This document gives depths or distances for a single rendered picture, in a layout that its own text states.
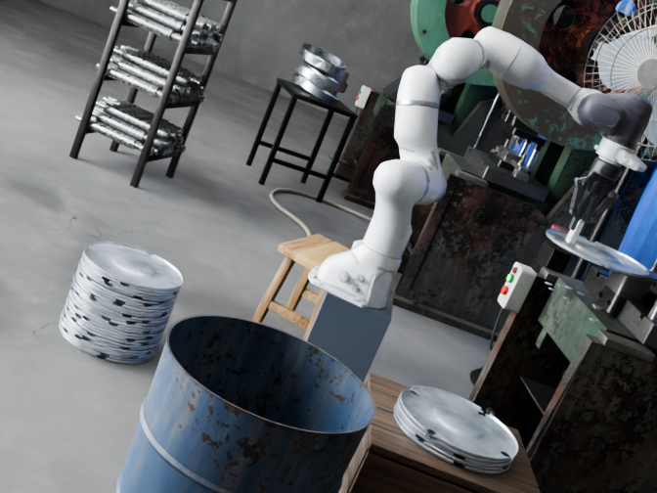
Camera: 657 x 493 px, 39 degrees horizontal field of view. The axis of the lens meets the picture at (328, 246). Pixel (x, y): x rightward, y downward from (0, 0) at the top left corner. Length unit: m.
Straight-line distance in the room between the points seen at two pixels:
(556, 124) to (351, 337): 1.73
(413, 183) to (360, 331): 0.41
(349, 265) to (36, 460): 0.90
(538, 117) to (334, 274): 1.65
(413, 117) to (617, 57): 1.31
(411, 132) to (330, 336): 0.56
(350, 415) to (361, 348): 0.57
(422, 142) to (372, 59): 6.68
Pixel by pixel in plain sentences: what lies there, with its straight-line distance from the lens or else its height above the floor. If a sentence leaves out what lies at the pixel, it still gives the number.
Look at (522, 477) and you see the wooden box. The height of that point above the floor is 0.35.
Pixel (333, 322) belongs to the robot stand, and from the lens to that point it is 2.45.
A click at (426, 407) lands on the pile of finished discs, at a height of 0.39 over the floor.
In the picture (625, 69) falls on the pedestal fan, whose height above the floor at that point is 1.27.
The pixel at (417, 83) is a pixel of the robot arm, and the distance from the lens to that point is 2.41.
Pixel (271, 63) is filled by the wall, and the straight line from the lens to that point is 9.00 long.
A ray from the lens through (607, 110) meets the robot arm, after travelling 2.50.
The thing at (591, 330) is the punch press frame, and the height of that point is 0.61.
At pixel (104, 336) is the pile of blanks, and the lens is 2.66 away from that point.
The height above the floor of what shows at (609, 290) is 0.70.
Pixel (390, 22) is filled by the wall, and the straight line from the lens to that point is 9.06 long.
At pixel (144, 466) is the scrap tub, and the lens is 1.77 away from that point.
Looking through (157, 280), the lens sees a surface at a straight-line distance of 2.69.
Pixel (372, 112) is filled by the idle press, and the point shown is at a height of 0.49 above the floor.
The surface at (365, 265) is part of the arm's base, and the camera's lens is 2.43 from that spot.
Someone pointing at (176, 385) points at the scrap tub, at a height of 0.44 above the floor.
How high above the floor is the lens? 1.18
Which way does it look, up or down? 15 degrees down
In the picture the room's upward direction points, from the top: 23 degrees clockwise
